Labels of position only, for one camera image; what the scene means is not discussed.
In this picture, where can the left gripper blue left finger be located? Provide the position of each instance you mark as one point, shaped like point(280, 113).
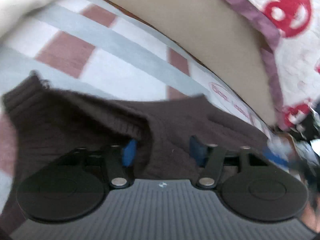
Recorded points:
point(129, 153)

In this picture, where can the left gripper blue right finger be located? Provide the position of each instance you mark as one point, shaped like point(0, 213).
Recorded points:
point(198, 151)

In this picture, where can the white bear print bedspread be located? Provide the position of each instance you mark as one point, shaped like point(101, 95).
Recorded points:
point(291, 30)

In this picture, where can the dark brown knitted sweater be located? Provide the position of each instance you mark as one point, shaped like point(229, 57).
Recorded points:
point(51, 122)

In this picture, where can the person's right hand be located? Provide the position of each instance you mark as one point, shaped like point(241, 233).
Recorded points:
point(310, 217)

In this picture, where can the checkered light blue blanket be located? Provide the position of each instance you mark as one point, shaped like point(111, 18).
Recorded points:
point(90, 47)

